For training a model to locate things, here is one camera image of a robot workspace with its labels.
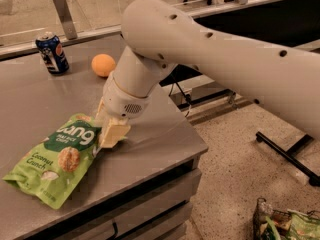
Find grey table drawers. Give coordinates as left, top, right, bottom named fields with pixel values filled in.
left=49, top=157, right=203, bottom=240

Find metal railing post left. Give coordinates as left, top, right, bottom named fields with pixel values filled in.
left=53, top=0, right=77, bottom=40

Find black cable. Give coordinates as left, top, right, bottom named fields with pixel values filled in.
left=168, top=73, right=193, bottom=118

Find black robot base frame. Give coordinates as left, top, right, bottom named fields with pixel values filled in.
left=256, top=132, right=320, bottom=187

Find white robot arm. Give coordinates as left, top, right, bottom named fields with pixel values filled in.
left=96, top=0, right=320, bottom=148

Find green rice chip bag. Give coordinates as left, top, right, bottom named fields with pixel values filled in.
left=3, top=113, right=100, bottom=209

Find green snack bag in basket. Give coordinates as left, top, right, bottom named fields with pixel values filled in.
left=263, top=209, right=320, bottom=240

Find blue pepsi can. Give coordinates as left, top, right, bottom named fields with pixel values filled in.
left=35, top=32, right=69, bottom=75

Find orange fruit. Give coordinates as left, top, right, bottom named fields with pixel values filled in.
left=91, top=54, right=116, bottom=77

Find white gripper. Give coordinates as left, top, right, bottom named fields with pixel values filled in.
left=94, top=73, right=151, bottom=148

